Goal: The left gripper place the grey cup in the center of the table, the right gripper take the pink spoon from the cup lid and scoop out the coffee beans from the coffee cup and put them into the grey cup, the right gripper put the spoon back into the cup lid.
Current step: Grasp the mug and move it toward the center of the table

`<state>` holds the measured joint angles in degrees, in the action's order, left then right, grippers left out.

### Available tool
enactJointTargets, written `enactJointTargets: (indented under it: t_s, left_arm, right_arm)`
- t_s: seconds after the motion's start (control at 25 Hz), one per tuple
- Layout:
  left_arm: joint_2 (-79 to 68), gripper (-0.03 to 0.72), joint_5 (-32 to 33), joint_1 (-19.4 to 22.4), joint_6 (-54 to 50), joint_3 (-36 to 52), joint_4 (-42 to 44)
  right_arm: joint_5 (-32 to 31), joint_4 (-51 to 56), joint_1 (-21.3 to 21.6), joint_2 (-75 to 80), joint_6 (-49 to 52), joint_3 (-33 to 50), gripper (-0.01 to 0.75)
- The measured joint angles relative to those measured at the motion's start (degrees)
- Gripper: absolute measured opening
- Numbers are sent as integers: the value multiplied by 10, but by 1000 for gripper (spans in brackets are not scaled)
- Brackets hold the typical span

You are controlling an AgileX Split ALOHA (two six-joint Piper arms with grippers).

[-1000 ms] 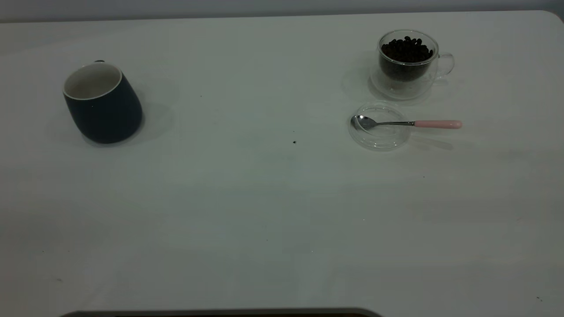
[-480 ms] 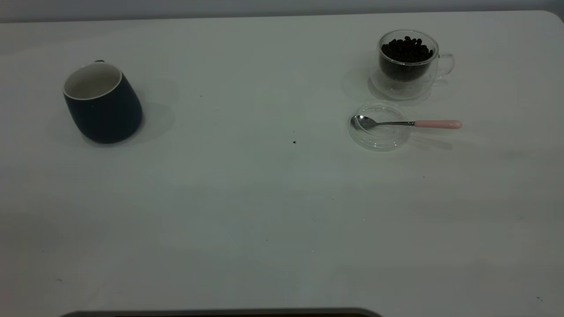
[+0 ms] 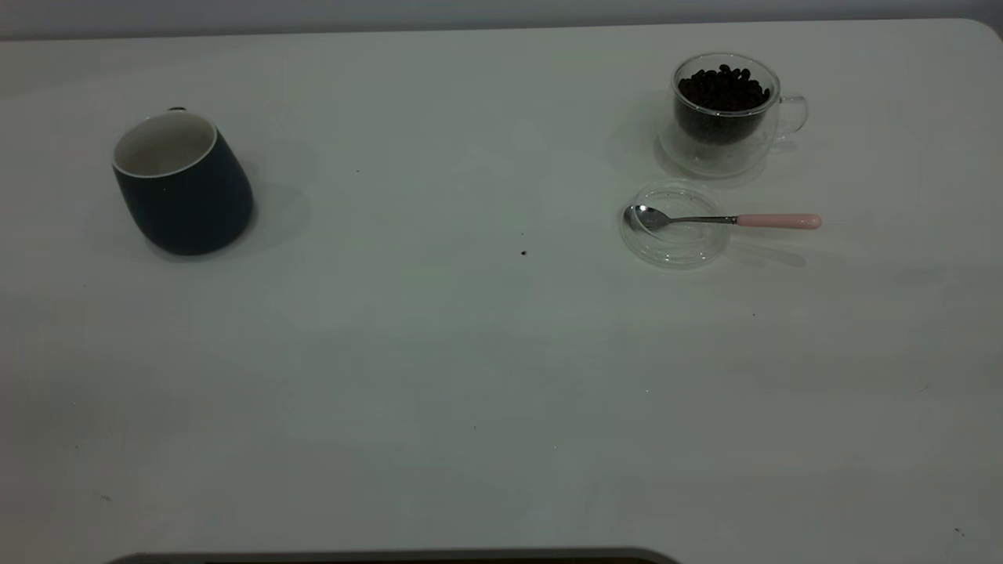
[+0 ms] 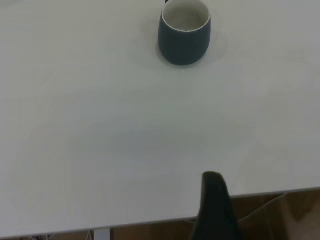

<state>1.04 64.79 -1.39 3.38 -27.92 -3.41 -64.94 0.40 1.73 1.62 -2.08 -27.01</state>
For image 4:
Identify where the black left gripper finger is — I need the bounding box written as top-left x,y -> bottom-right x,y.
189,171 -> 247,240

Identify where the dark grey ceramic mug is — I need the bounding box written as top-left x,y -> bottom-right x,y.
157,0 -> 212,66

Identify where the white table leg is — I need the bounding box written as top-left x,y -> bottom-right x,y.
93,227 -> 111,240

